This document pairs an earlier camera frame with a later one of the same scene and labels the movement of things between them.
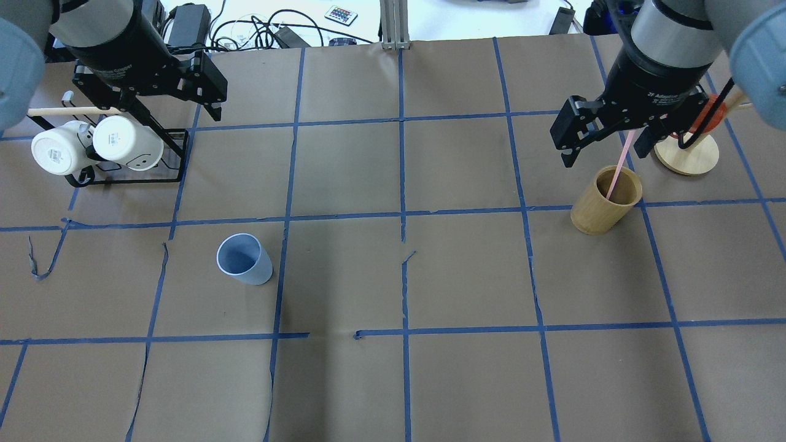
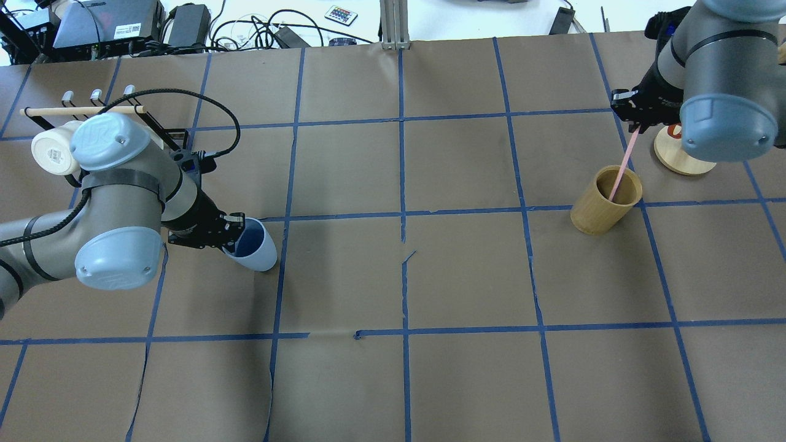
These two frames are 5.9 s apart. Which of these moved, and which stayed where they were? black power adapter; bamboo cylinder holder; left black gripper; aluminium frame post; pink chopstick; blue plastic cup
Moved: left black gripper; blue plastic cup
Stayed: aluminium frame post; bamboo cylinder holder; pink chopstick; black power adapter
